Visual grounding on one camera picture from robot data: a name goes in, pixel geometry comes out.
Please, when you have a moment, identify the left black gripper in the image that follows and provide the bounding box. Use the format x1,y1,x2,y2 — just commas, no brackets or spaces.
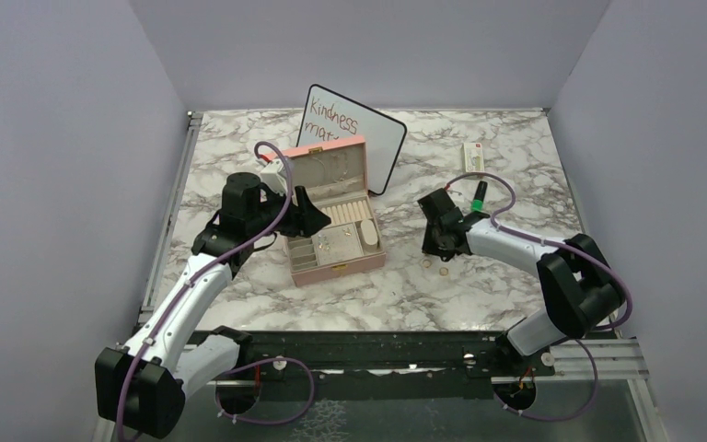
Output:
248,183,332,238

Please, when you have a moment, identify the pink jewelry box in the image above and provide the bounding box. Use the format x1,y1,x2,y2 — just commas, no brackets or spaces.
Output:
283,136,387,286

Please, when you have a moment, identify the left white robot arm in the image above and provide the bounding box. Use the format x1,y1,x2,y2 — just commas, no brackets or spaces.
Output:
94,172,330,438

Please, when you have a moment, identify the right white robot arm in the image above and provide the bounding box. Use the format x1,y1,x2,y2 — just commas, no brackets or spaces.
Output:
418,189,628,375

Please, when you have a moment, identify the green marker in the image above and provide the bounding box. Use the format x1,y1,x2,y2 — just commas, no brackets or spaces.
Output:
470,180,488,213

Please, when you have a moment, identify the beige oval cushion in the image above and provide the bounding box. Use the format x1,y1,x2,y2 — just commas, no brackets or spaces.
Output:
360,219,379,252

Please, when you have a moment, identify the small white card box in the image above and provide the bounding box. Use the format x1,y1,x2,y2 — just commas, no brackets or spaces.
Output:
462,142,485,173

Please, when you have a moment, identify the small whiteboard with writing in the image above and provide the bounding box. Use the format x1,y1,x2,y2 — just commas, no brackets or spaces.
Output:
296,84,407,195

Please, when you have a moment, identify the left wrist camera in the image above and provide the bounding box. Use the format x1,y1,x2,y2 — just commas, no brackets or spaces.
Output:
259,159,287,195

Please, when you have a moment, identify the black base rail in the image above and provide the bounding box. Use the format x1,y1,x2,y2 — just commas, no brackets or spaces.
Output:
209,331,555,402

